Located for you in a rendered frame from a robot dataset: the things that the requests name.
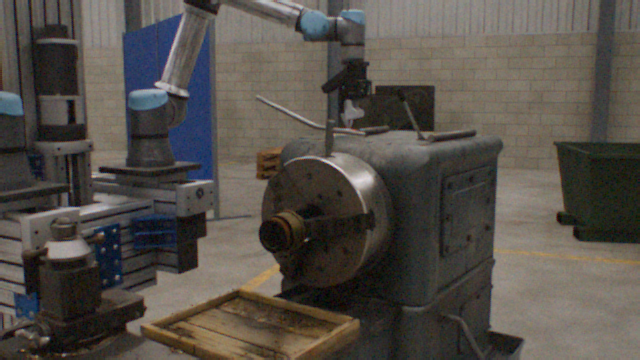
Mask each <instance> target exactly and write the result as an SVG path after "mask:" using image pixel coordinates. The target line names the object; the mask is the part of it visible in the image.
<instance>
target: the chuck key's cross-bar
mask: <svg viewBox="0 0 640 360"><path fill-rule="evenodd" d="M256 100H257V101H259V102H261V103H263V104H265V105H268V106H270V107H272V108H274V109H276V110H278V111H280V112H282V113H284V114H286V115H287V116H289V117H291V118H293V119H295V120H298V121H300V122H302V123H304V124H306V125H308V126H310V128H312V129H314V130H319V131H326V125H319V124H315V123H313V122H311V121H309V120H307V119H305V118H303V117H301V116H299V115H297V114H294V113H292V112H290V111H288V110H286V109H284V108H282V107H280V106H278V105H276V104H274V103H272V102H270V101H268V100H267V99H264V98H262V97H260V96H257V97H256ZM332 132H333V133H337V134H343V135H349V136H356V137H362V138H367V136H368V134H367V133H363V132H357V131H350V130H344V129H338V127H333V129H332Z"/></svg>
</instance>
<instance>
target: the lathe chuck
mask: <svg viewBox="0 0 640 360"><path fill-rule="evenodd" d="M321 155H326V153H325V154H317V155H311V156H304V158H298V159H294V160H291V161H289V162H287V163H286V164H284V167H285V168H286V170H287V172H288V174H289V175H290V177H291V179H292V180H293V182H294V184H295V186H296V188H298V190H299V191H300V193H301V195H302V196H303V198H304V200H305V201H306V203H307V204H313V205H314V206H313V207H312V208H311V209H310V210H308V211H307V212H306V213H304V215H301V217H302V218H303V219H304V220H307V219H310V218H314V217H317V210H318V207H319V208H320V209H321V210H322V212H323V213H325V215H349V213H368V212H369V211H371V219H372V228H371V230H372V231H371V230H360V231H358V232H355V233H353V234H333V235H330V236H318V237H319V238H320V240H318V241H312V244H311V246H310V249H309V252H308V255H307V258H306V261H305V264H304V267H303V270H302V272H301V276H300V279H299V282H300V283H302V284H304V285H307V286H310V287H314V288H330V287H334V286H337V285H340V284H342V283H344V282H346V281H348V280H350V279H352V278H355V277H357V276H360V275H361V273H363V272H365V271H366V270H368V269H369V268H370V267H371V266H372V265H373V264H374V263H375V262H376V260H377V259H378V257H379V255H380V254H382V252H383V249H384V247H385V242H386V239H387V233H388V215H387V208H386V204H385V200H384V197H383V195H382V193H381V190H379V188H378V187H377V184H376V182H375V181H374V179H373V178H372V177H371V175H370V174H369V173H368V172H367V171H366V170H365V169H364V168H363V167H362V166H361V165H359V164H358V163H356V162H355V161H353V160H350V159H348V158H346V156H343V155H339V154H333V153H331V156H334V159H331V158H325V156H321ZM274 196H275V195H274V193H273V191H272V189H271V188H270V186H269V183H267V186H266V188H265V191H264V194H263V198H262V204H261V224H262V223H263V222H264V221H266V220H269V219H270V218H271V217H273V216H274V215H273V212H272V210H273V209H275V208H276V207H275V205H274V203H273V201H272V200H271V199H272V198H273V197H274ZM368 209H369V210H368ZM369 261H371V262H370V263H369V265H368V266H367V267H366V268H365V269H363V270H361V269H362V268H363V266H364V265H365V264H366V263H367V262H369Z"/></svg>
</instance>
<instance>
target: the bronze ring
mask: <svg viewBox="0 0 640 360"><path fill-rule="evenodd" d="M303 220H304V219H303V218H302V217H301V216H299V215H297V213H295V212H293V211H291V210H282V211H279V212H278V213H277V215H276V216H273V217H271V218H270V219H269V220H266V221H264V222H263V223H262V224H261V225H260V227H259V231H258V236H259V240H260V243H261V245H262V247H263V248H264V249H265V250H266V251H268V252H270V253H280V252H287V251H294V250H298V249H300V248H301V247H302V246H303V244H304V241H305V238H306V229H305V225H304V223H303Z"/></svg>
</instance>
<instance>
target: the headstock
mask: <svg viewBox="0 0 640 360"><path fill-rule="evenodd" d="M416 139H418V134H417V132H413V131H389V132H388V133H382V134H374V135H368V136H367V138H362V137H356V136H349V135H344V136H335V137H334V147H332V152H331V153H333V152H340V153H347V154H350V155H354V156H356V158H359V159H360V160H362V161H364V162H365V163H367V164H368V165H369V166H370V167H371V168H372V169H373V170H374V171H375V172H376V173H377V174H378V175H379V177H381V178H382V179H383V181H384V183H385V184H386V187H387V189H388V191H389V194H390V197H391V200H392V203H393V208H394V218H395V225H394V234H393V238H392V241H391V245H390V248H389V250H388V252H387V253H386V255H385V256H384V258H383V259H382V260H380V261H379V262H378V263H377V264H376V265H375V266H374V267H373V268H371V269H370V270H368V271H366V272H364V273H361V275H360V276H357V277H356V278H352V279H350V280H348V281H346V282H344V283H342V284H340V285H337V286H334V287H330V288H334V289H338V290H343V291H347V292H351V293H357V294H361V295H365V296H370V297H374V298H378V299H382V300H388V301H392V302H396V303H401V304H405V305H409V306H424V305H427V304H428V303H430V302H431V301H433V300H434V299H435V298H436V297H437V291H439V290H440V289H442V288H443V287H446V286H447V285H449V284H451V283H452V282H454V281H455V279H457V278H458V277H460V276H461V275H463V274H464V273H466V272H467V271H469V270H470V269H472V268H474V267H475V266H477V265H479V264H481V263H482V262H484V261H485V260H487V259H488V258H490V257H492V256H493V253H494V231H495V209H496V188H497V167H498V155H499V154H500V152H501V150H502V149H503V142H502V139H501V138H500V137H499V136H497V135H484V134H477V135H476V136H472V137H466V138H459V139H452V140H445V141H438V142H429V141H428V140H425V141H422V140H416ZM390 143H392V144H391V145H386V144H390ZM402 143H403V144H406V145H398V144H402ZM408 143H409V144H408ZM418 143H419V144H421V143H425V144H424V145H417V144H418ZM325 153H326V147H325V137H315V138H306V139H297V140H291V141H289V142H288V143H287V144H286V145H285V146H284V147H283V149H282V151H281V153H280V170H281V169H283V168H284V164H286V163H287V162H289V161H291V160H294V159H298V158H304V156H311V155H317V154H325ZM407 200H408V201H407ZM400 207H401V208H400ZM413 210H414V211H413ZM411 217H412V218H411ZM404 258H405V259H404ZM380 268H381V269H380ZM388 272H389V273H388ZM394 273H395V274H394ZM376 274H377V276H376ZM388 274H389V276H388ZM358 279H359V280H358ZM372 279H373V280H372ZM400 289H401V290H400ZM409 300H410V301H409Z"/></svg>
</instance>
